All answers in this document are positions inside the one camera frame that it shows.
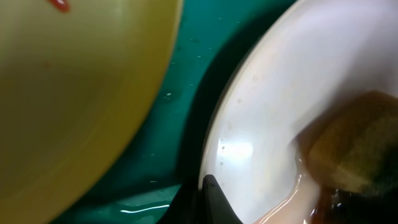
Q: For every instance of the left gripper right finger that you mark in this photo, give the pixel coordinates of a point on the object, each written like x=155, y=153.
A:
x=215, y=207

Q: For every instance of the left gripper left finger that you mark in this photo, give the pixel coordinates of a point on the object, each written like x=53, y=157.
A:
x=182, y=209

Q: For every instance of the yellow green sponge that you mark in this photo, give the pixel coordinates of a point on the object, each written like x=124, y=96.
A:
x=354, y=147

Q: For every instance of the green rimmed plate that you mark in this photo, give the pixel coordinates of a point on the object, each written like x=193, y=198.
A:
x=77, y=80

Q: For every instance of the white plate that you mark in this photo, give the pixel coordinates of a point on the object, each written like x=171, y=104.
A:
x=318, y=55

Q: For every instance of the blue plastic tray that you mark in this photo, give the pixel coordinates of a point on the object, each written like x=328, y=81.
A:
x=213, y=37

